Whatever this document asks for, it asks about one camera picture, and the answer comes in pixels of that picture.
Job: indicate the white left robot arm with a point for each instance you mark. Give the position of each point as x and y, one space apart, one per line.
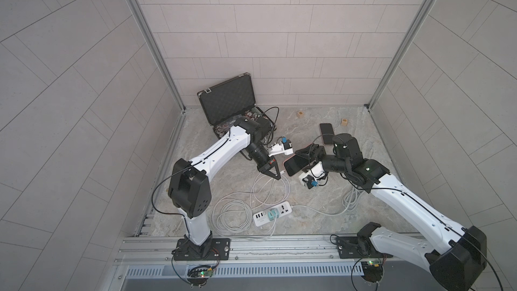
189 187

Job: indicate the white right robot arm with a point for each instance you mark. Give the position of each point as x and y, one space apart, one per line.
454 255

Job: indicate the pink case phone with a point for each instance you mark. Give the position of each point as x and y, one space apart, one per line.
295 164
327 133

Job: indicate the black open carrying case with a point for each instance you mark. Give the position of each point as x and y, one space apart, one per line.
223 103

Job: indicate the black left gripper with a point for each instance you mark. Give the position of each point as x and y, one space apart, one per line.
266 166

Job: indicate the aluminium front rail frame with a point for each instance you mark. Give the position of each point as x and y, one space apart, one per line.
297 262

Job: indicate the white power strip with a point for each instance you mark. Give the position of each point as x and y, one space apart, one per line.
261 218

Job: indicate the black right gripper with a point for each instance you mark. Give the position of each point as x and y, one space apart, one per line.
311 155

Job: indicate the green plug adapter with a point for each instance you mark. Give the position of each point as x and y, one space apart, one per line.
273 214

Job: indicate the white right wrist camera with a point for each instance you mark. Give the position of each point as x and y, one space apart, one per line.
312 177

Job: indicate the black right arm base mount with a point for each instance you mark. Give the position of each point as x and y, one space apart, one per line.
353 247

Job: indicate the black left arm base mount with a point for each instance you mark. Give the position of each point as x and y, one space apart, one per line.
211 250

